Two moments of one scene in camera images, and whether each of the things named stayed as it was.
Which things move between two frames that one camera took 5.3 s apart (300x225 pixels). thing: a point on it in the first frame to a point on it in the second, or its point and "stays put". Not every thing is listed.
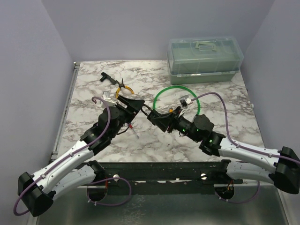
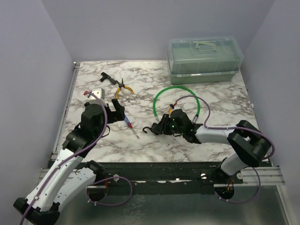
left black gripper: x=135 y=105 to x=118 y=115
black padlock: x=153 y=116 to x=156 y=129
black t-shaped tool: x=106 y=76 stays put
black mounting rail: x=168 y=177 stays put
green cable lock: x=176 y=86 stays put
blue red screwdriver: x=131 y=127 stays put
